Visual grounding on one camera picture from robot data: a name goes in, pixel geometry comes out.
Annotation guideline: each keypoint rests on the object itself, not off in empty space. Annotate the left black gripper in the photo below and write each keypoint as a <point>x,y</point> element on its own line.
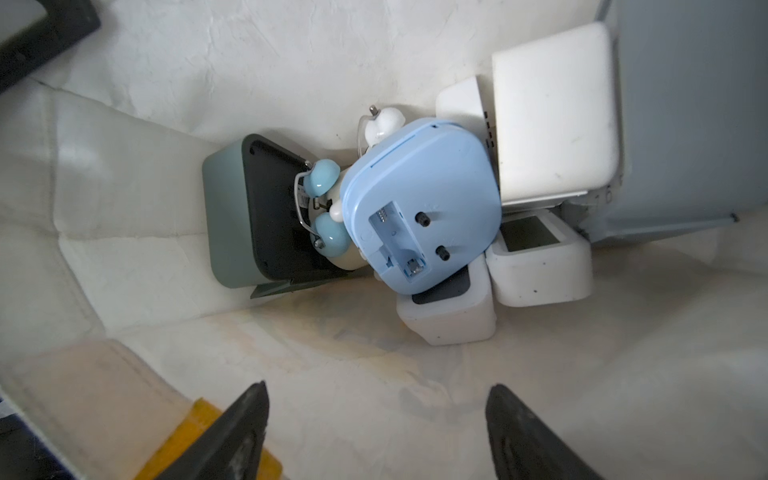
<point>54,28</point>

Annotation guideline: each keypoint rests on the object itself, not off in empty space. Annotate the blue twin bell alarm clock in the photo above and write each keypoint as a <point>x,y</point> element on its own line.
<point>317,196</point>

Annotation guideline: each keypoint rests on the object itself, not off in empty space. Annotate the white cube digital clock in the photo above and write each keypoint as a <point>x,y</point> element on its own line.
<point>458,310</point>

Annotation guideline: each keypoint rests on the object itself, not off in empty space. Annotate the white flat digital clock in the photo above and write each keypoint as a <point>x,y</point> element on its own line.
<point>537,259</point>

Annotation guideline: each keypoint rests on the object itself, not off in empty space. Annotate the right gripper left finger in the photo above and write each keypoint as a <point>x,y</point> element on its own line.
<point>232,447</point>

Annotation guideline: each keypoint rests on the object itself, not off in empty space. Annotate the white canvas tote bag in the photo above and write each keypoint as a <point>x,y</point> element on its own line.
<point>112,322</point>

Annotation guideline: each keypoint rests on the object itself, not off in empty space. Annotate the white digital paw clock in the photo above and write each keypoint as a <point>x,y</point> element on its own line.
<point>553,125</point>

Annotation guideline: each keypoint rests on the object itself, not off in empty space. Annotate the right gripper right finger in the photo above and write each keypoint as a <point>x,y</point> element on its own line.
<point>523,446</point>

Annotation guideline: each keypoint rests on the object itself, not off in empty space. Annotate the grey green square clock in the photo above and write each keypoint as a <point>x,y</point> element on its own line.
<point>254,233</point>

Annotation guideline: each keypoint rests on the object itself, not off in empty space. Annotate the grey blue square clock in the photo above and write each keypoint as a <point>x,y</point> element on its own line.
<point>692,83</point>

